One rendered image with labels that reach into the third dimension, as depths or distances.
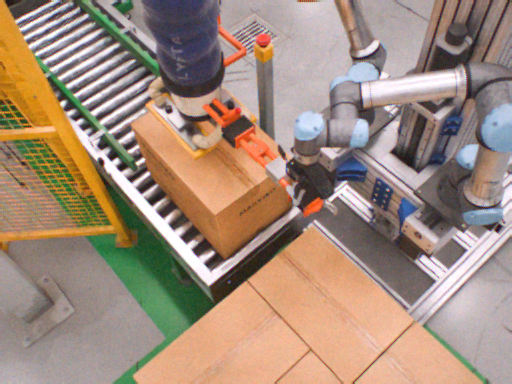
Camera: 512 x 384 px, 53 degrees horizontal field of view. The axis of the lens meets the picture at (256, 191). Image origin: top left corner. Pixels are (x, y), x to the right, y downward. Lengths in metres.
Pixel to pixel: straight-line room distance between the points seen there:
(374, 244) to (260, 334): 0.87
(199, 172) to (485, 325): 1.68
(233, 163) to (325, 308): 0.72
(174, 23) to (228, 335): 1.25
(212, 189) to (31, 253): 1.51
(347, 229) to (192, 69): 1.39
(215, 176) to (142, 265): 1.08
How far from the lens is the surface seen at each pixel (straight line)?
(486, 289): 3.04
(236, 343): 2.19
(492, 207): 1.72
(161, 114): 2.03
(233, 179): 2.04
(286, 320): 2.21
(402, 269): 2.72
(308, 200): 1.61
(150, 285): 2.94
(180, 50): 1.67
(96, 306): 2.98
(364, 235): 2.77
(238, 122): 1.80
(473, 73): 1.48
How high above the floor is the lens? 2.65
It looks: 58 degrees down
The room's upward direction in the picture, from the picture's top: 5 degrees counter-clockwise
